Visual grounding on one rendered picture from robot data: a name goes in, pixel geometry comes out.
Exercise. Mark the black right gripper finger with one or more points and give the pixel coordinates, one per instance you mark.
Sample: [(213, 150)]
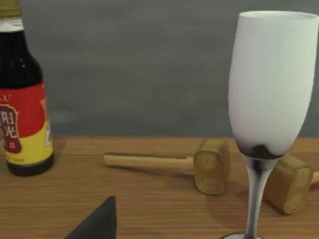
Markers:
[(101, 221)]

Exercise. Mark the wooden mallet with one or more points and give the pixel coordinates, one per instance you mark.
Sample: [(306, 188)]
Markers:
[(291, 186), (207, 169)]

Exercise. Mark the dark soy sauce bottle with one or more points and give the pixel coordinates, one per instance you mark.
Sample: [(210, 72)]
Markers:
[(21, 104)]

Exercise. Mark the white champagne flute glass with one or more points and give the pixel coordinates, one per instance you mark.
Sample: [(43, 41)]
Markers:
[(271, 82)]

